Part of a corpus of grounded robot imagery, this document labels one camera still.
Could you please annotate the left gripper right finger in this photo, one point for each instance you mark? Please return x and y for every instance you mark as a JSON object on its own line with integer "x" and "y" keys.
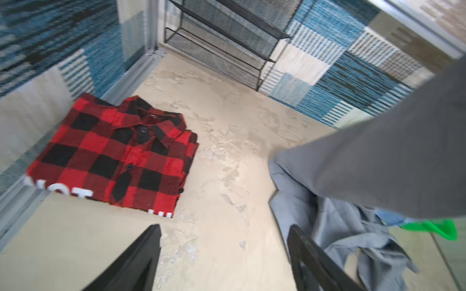
{"x": 312, "y": 268}

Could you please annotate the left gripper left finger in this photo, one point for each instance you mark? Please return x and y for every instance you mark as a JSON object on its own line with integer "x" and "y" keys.
{"x": 135, "y": 268}

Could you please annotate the grey long sleeve shirt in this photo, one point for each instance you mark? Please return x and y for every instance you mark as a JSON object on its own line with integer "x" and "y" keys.
{"x": 409, "y": 160}

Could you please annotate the light blue shirt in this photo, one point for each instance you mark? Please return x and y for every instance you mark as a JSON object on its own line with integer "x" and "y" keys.
{"x": 390, "y": 218}

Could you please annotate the red black plaid folded shirt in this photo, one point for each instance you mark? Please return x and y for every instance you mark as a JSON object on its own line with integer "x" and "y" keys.
{"x": 128, "y": 155}

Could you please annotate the green plastic basket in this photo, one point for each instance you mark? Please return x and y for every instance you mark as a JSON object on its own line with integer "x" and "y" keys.
{"x": 445, "y": 228}

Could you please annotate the black wire shelf rack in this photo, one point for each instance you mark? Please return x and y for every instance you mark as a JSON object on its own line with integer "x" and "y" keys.
{"x": 238, "y": 39}

